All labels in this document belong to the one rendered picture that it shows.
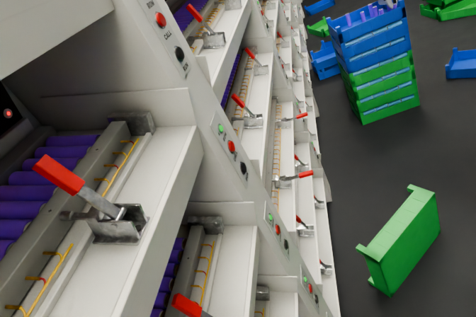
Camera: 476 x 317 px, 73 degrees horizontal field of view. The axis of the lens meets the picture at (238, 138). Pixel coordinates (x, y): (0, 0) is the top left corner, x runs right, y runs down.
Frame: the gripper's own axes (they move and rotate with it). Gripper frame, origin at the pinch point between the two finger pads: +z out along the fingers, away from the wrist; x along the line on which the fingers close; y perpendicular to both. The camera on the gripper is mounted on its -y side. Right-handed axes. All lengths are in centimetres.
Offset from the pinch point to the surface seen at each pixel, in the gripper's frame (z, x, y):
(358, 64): 16.5, 20.0, 13.1
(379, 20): 2.8, 8.6, 2.6
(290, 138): 9, 87, -30
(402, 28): 11.5, 0.8, 0.2
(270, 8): -27, 42, 23
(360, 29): 1.8, 16.1, 6.8
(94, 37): -32, 120, -77
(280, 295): 18, 119, -65
